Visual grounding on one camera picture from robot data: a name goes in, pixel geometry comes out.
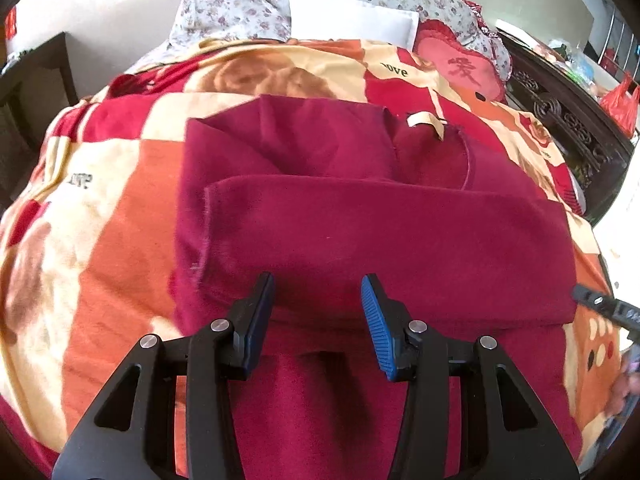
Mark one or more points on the red patterned bow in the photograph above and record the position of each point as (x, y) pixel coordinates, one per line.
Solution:
(482, 20)

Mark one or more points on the white pillow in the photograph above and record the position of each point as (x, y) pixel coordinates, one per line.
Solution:
(350, 20)

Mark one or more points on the person's right hand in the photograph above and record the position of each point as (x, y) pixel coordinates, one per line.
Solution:
(625, 385)

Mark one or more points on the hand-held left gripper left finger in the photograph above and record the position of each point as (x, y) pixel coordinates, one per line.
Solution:
(257, 320)

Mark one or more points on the dark wooden cabinet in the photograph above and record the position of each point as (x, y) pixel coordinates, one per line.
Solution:
(30, 110)

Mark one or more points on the dark carved wooden headboard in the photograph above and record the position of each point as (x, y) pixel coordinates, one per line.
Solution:
(575, 125)

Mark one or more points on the maroon fleece sweater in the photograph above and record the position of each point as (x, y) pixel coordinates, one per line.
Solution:
(350, 220)

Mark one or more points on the red plastic bag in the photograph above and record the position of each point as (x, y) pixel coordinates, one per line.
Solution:
(622, 105)

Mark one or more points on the white embroidered cloth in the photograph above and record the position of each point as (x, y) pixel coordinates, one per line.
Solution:
(620, 240)

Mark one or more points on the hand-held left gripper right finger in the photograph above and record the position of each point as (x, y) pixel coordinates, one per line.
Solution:
(380, 330)

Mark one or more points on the orange red printed blanket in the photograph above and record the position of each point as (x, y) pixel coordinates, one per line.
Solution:
(110, 220)

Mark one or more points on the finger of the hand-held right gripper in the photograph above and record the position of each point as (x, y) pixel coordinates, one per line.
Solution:
(597, 301)

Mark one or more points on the red heart-shaped cushion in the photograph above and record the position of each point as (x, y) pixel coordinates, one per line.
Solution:
(465, 67)

